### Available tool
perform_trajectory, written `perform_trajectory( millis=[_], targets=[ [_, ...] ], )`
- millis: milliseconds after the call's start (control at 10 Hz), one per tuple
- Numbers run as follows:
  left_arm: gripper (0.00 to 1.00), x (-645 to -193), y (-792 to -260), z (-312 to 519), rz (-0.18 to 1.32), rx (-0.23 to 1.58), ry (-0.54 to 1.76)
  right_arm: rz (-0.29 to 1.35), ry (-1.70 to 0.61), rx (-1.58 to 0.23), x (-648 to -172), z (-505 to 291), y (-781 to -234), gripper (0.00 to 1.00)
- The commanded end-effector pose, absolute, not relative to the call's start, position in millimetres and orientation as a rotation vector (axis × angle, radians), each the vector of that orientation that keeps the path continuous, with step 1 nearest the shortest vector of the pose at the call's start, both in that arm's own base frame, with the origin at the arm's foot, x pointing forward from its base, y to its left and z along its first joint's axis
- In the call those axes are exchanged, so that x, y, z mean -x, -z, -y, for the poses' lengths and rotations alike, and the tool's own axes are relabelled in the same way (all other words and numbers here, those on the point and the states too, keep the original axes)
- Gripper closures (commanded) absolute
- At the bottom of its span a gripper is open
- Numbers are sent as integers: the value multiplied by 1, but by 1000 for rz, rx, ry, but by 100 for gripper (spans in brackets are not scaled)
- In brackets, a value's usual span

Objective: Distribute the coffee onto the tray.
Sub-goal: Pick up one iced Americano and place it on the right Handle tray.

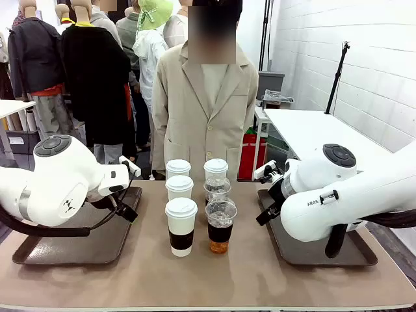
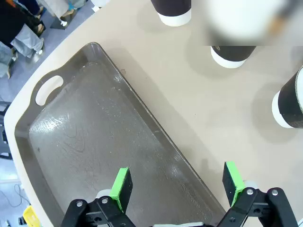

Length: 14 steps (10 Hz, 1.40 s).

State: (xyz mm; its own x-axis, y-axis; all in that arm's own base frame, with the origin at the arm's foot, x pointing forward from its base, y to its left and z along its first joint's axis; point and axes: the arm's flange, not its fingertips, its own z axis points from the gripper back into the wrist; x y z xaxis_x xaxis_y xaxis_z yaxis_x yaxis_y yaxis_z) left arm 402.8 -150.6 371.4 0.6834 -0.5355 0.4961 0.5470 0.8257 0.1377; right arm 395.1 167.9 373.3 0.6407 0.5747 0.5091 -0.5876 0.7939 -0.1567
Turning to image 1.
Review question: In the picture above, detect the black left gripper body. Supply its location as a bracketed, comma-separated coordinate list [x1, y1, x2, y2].
[86, 193, 118, 211]

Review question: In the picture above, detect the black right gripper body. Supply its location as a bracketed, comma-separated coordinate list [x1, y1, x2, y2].
[267, 178, 289, 213]

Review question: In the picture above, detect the clear dome-lid iced coffee cup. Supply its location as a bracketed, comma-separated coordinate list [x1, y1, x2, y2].
[205, 196, 238, 254]
[203, 177, 232, 206]

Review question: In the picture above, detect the white paper cup black sleeve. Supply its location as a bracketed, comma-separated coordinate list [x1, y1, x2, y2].
[164, 197, 198, 257]
[164, 175, 194, 202]
[165, 159, 192, 179]
[203, 158, 229, 180]

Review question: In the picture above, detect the person's right forearm beige sleeve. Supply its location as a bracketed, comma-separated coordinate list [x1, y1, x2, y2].
[151, 113, 169, 173]

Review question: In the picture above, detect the person's left forearm beige sleeve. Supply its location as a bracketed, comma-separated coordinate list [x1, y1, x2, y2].
[239, 103, 259, 163]

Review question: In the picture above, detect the brown plastic serving tray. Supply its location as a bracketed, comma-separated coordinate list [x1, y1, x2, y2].
[12, 186, 143, 266]
[256, 189, 379, 267]

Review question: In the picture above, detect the red box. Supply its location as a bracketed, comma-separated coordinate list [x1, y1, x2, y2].
[238, 133, 268, 180]

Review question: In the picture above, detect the large white table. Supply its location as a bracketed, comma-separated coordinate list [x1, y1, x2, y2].
[263, 109, 396, 172]

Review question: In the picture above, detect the person in beige coat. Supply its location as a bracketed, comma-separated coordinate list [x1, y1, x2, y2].
[151, 0, 259, 183]

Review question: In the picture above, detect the grey plastic bin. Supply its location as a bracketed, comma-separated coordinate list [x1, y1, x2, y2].
[257, 70, 285, 100]

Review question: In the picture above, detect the grey storage box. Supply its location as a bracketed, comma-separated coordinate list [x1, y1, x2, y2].
[6, 129, 42, 155]

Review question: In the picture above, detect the mannequin in black coat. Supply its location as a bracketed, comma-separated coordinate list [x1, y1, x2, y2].
[60, 0, 137, 163]

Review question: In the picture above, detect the black tripod pole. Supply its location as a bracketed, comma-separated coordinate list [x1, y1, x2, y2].
[324, 41, 351, 114]

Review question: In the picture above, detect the white side table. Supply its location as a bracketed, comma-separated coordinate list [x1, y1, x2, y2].
[0, 99, 36, 120]

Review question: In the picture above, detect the black light stand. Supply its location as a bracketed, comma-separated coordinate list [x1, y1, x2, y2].
[258, 0, 274, 72]

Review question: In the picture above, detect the mannequin in white jacket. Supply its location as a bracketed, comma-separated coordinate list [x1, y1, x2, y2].
[132, 19, 170, 137]

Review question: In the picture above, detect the mannequin in navy jacket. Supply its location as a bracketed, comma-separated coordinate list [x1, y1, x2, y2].
[8, 0, 66, 137]

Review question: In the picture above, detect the mannequin in olive jacket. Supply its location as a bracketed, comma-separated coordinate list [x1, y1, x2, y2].
[115, 6, 141, 87]

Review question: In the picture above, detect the mannequin in cream shirt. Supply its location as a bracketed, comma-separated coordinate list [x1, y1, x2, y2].
[162, 0, 193, 49]

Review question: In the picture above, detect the person in grey jacket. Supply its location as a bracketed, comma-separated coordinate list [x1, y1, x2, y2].
[89, 0, 124, 49]

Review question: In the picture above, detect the green bucket hat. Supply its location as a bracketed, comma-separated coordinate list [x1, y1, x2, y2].
[137, 0, 174, 32]

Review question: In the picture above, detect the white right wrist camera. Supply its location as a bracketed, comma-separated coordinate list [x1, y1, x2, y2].
[253, 160, 278, 180]

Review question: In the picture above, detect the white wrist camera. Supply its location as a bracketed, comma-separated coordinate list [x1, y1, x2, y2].
[253, 160, 278, 180]
[118, 155, 142, 178]

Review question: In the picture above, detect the thin black camera cable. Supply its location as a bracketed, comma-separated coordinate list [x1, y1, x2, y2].
[89, 177, 136, 231]

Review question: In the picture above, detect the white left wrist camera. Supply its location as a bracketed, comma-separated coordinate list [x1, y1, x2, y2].
[118, 155, 142, 178]

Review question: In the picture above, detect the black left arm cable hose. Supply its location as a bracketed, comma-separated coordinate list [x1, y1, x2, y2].
[0, 204, 91, 238]

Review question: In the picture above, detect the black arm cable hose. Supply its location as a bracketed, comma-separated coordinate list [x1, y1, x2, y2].
[0, 204, 91, 238]
[324, 211, 416, 260]

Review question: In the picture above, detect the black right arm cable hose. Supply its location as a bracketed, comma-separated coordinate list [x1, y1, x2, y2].
[324, 211, 416, 260]

